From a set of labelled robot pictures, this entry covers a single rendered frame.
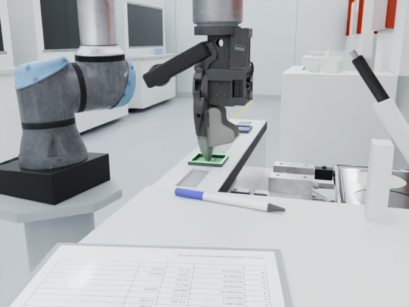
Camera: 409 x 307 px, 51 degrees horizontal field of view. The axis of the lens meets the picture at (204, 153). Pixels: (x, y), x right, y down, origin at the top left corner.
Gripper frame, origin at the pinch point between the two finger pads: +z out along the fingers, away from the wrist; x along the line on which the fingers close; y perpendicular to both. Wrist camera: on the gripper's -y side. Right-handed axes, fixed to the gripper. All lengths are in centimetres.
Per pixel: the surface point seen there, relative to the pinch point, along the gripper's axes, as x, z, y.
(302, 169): 18.4, 6.9, 15.3
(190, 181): -9.6, 1.7, 0.5
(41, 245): 9.5, 26.5, -40.5
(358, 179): 15.7, 7.4, 25.6
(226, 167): -2.7, 1.4, 4.2
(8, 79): 269, 16, -257
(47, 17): 367, -42, -279
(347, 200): 3.8, 7.4, 23.2
